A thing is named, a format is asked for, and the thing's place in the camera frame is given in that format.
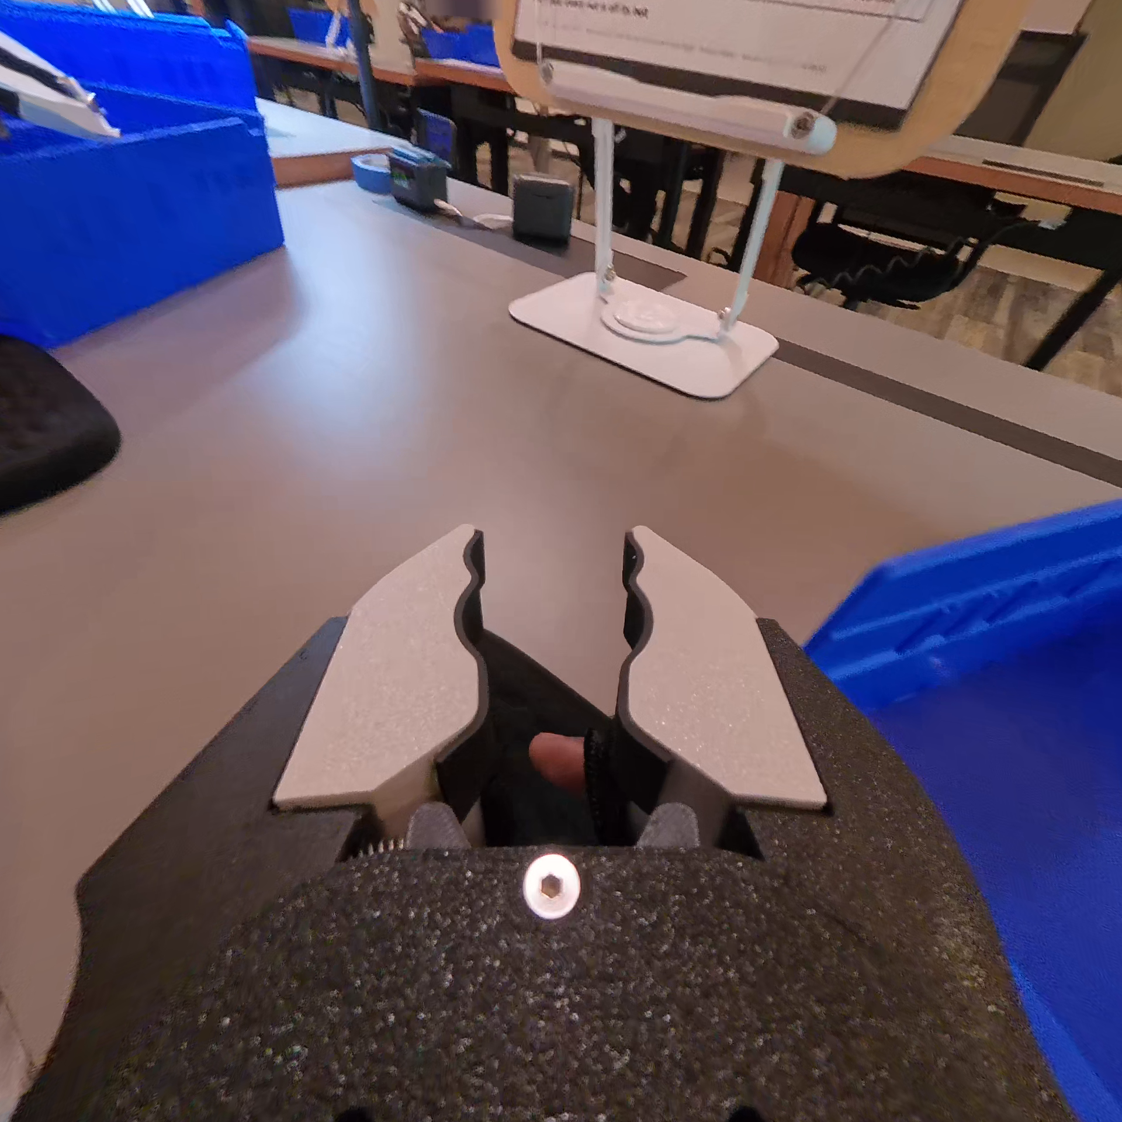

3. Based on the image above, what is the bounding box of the wood-edged grey board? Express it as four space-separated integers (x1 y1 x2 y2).
255 98 407 189

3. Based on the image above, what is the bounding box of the blue divided plastic bin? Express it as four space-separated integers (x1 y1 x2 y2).
0 79 286 352

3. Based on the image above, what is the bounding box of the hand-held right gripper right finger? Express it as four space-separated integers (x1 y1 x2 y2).
614 524 828 822

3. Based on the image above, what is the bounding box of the small black and blue device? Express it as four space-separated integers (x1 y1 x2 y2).
386 145 454 211

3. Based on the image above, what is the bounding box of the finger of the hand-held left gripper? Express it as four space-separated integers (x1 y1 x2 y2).
0 77 121 143

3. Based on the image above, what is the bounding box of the wooden office desk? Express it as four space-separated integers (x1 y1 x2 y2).
754 133 1122 290

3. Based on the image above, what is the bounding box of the dark grey box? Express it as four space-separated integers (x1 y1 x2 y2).
513 173 574 248

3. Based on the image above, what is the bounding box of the black wrist rest pad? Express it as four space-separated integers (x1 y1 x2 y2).
0 334 120 515

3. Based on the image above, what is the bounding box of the sign board on white stand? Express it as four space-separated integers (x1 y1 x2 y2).
495 0 1035 401

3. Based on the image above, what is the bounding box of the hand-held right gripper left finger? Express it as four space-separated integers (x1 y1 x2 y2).
272 524 489 826

